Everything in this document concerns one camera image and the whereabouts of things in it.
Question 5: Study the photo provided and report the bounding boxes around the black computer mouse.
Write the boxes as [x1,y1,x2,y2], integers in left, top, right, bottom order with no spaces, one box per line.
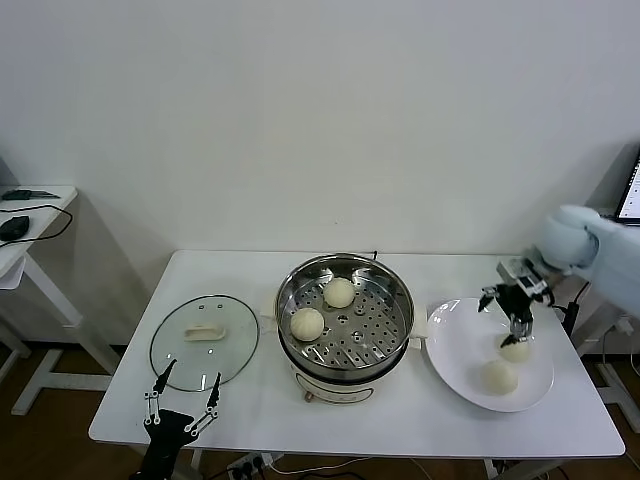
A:
[0,215,30,240]

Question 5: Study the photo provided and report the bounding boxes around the round glass pot lid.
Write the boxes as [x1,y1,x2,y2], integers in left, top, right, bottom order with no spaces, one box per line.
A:
[148,293,261,393]

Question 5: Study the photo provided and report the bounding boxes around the white steamed baozi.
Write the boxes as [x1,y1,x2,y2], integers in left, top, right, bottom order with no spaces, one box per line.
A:
[323,277,357,310]
[290,307,326,342]
[499,339,532,364]
[480,360,519,396]

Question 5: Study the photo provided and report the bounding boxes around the white power strip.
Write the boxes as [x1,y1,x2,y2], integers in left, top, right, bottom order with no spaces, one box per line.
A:
[225,452,276,476]

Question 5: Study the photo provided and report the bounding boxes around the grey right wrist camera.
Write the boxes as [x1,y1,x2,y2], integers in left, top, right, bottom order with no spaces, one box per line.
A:
[496,258,555,306]

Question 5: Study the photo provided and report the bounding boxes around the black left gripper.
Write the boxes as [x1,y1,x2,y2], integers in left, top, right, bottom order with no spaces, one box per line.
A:
[139,358,223,480]

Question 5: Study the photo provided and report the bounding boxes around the white side table with mouse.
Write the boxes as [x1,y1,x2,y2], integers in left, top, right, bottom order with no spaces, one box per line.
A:
[0,184,121,416]

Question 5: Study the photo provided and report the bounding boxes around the grey open laptop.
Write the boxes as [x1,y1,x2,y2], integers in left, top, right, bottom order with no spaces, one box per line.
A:
[615,154,640,224]

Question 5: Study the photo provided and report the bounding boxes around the stainless steel steamer basket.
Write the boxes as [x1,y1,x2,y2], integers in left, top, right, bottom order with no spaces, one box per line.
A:
[276,253,416,374]

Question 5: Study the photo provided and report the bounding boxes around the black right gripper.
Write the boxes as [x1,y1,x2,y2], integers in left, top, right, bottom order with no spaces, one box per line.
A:
[477,282,534,349]

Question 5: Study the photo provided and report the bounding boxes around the white electric cooker base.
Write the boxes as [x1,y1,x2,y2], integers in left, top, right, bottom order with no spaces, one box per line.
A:
[259,292,431,405]

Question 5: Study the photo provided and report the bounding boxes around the white round plate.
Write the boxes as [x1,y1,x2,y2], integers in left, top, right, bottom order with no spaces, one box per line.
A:
[425,297,555,413]

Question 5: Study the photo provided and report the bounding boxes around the black mouse cable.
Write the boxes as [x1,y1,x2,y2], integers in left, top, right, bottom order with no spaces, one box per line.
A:
[0,203,75,246]

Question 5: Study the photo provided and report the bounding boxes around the green black hand tool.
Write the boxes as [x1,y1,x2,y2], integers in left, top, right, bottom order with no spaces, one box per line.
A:
[2,188,62,202]

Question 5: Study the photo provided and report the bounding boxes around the white cable under table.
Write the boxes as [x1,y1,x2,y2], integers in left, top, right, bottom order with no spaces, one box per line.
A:
[269,455,361,474]

